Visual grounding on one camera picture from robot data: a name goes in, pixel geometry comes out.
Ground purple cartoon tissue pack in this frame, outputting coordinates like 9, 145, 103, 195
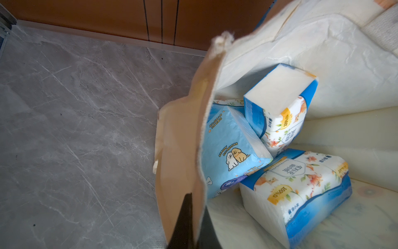
201, 104, 273, 199

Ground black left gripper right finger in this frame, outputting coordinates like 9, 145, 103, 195
197, 214, 222, 249

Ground cream floral canvas bag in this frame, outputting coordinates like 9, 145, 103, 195
153, 1, 398, 249

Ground floral tissue pack front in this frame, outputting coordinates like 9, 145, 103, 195
239, 148, 352, 249

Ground floral tissue pack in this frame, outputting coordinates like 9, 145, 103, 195
239, 148, 352, 249
244, 64, 318, 157

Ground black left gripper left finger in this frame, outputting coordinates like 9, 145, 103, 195
167, 193, 194, 249

